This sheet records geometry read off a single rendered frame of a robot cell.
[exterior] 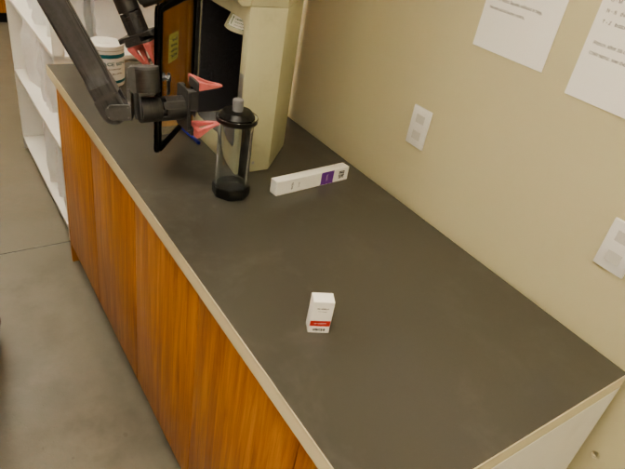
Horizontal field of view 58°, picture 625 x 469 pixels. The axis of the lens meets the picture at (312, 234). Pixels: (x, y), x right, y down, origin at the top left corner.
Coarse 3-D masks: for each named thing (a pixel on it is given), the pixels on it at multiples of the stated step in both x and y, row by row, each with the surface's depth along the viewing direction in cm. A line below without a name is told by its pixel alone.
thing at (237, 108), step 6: (234, 102) 140; (240, 102) 140; (228, 108) 142; (234, 108) 141; (240, 108) 141; (246, 108) 144; (222, 114) 140; (228, 114) 139; (234, 114) 140; (240, 114) 140; (246, 114) 141; (252, 114) 142; (228, 120) 139; (234, 120) 139; (240, 120) 139; (246, 120) 140; (252, 120) 142
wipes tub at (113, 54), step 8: (96, 40) 200; (104, 40) 202; (112, 40) 203; (104, 48) 196; (112, 48) 198; (120, 48) 200; (104, 56) 198; (112, 56) 199; (120, 56) 202; (112, 64) 200; (120, 64) 203; (112, 72) 202; (120, 72) 205; (120, 80) 206
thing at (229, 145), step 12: (228, 132) 141; (240, 132) 141; (252, 132) 144; (228, 144) 143; (240, 144) 143; (216, 156) 148; (228, 156) 144; (240, 156) 145; (216, 168) 149; (228, 168) 146; (240, 168) 147; (216, 180) 150; (228, 180) 148; (240, 180) 149
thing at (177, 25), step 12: (192, 0) 158; (156, 12) 135; (168, 12) 143; (180, 12) 151; (192, 12) 160; (156, 24) 137; (168, 24) 144; (180, 24) 153; (192, 24) 163; (156, 36) 138; (168, 36) 146; (180, 36) 155; (192, 36) 165; (156, 48) 140; (168, 48) 148; (180, 48) 157; (192, 48) 167; (156, 60) 142; (168, 60) 150; (180, 60) 160; (168, 72) 152; (180, 72) 162; (156, 96) 147; (156, 132) 152; (168, 132) 162
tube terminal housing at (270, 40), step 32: (224, 0) 150; (256, 0) 139; (288, 0) 144; (256, 32) 144; (288, 32) 152; (256, 64) 149; (288, 64) 163; (256, 96) 154; (288, 96) 175; (256, 128) 160; (256, 160) 166
